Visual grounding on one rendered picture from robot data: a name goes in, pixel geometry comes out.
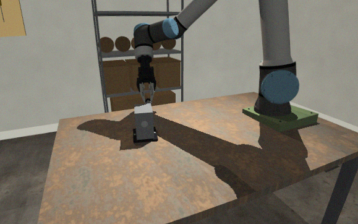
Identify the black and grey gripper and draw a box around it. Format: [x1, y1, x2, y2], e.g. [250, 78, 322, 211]
[137, 55, 156, 103]

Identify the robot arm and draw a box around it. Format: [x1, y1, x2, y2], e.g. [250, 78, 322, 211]
[134, 0, 299, 116]

